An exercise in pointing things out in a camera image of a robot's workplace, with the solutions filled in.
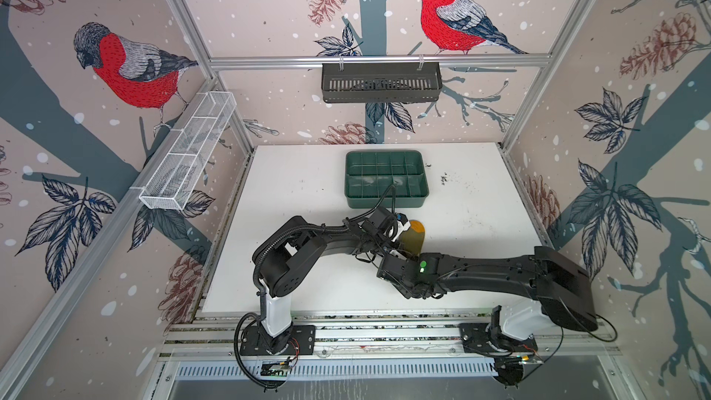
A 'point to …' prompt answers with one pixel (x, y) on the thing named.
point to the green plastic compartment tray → (368, 175)
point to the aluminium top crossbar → (292, 62)
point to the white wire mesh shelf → (181, 165)
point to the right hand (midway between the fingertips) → (403, 277)
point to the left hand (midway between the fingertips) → (406, 258)
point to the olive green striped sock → (412, 240)
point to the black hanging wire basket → (384, 81)
